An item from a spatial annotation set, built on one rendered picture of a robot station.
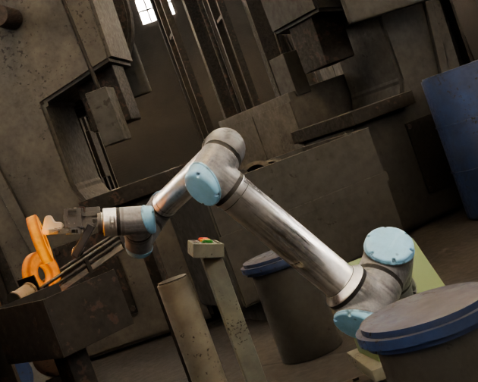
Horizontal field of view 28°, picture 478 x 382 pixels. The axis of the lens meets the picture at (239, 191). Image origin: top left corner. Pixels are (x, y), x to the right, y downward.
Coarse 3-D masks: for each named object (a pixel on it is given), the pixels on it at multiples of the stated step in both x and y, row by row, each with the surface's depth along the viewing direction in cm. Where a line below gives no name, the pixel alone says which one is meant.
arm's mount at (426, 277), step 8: (416, 248) 313; (416, 256) 311; (424, 256) 310; (352, 264) 311; (416, 264) 309; (424, 264) 308; (416, 272) 307; (424, 272) 306; (432, 272) 306; (416, 280) 305; (424, 280) 304; (432, 280) 304; (440, 280) 304; (424, 288) 302; (432, 288) 302; (360, 352) 309; (368, 352) 300; (376, 360) 294
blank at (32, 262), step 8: (32, 256) 315; (24, 264) 314; (32, 264) 314; (40, 264) 317; (48, 264) 321; (56, 264) 324; (24, 272) 312; (32, 272) 313; (48, 272) 322; (56, 272) 323; (40, 280) 315; (48, 280) 320; (56, 280) 322
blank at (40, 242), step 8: (32, 216) 296; (32, 224) 292; (40, 224) 301; (32, 232) 291; (40, 232) 291; (40, 240) 291; (40, 248) 291; (48, 248) 296; (40, 256) 292; (48, 256) 294
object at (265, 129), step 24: (288, 96) 637; (312, 96) 645; (336, 96) 654; (240, 120) 704; (264, 120) 673; (288, 120) 646; (312, 120) 643; (264, 144) 684; (288, 144) 656; (240, 168) 728
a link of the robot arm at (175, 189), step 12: (216, 132) 269; (228, 132) 268; (204, 144) 276; (228, 144) 283; (240, 144) 267; (240, 156) 266; (180, 180) 294; (156, 192) 320; (168, 192) 302; (180, 192) 297; (156, 204) 310; (168, 204) 305; (180, 204) 304; (156, 216) 313; (168, 216) 313
